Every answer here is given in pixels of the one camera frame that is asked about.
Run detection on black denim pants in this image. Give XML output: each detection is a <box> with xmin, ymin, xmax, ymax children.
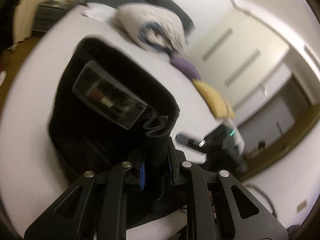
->
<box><xmin>49</xmin><ymin>37</ymin><xmax>187</xmax><ymax>225</ymax></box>

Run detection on yellow cushion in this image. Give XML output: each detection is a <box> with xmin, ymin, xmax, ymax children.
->
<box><xmin>192</xmin><ymin>79</ymin><xmax>235</xmax><ymax>119</ymax></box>

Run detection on purple cushion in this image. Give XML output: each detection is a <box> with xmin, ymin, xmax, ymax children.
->
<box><xmin>169</xmin><ymin>51</ymin><xmax>201</xmax><ymax>80</ymax></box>

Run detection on white wardrobe doors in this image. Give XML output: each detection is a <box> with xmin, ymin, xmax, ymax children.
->
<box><xmin>187</xmin><ymin>9</ymin><xmax>292</xmax><ymax>126</ymax></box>

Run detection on crumpled white duvet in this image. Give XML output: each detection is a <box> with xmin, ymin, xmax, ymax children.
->
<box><xmin>113</xmin><ymin>3</ymin><xmax>186</xmax><ymax>56</ymax></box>

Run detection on white pillow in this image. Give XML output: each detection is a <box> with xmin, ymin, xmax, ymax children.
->
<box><xmin>82</xmin><ymin>2</ymin><xmax>117</xmax><ymax>22</ymax></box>

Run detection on grey bedside nightstand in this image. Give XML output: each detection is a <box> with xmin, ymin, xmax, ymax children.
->
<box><xmin>33</xmin><ymin>2</ymin><xmax>68</xmax><ymax>33</ymax></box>

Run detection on cream curtain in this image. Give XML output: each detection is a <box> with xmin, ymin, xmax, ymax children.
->
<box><xmin>13</xmin><ymin>0</ymin><xmax>43</xmax><ymax>45</ymax></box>

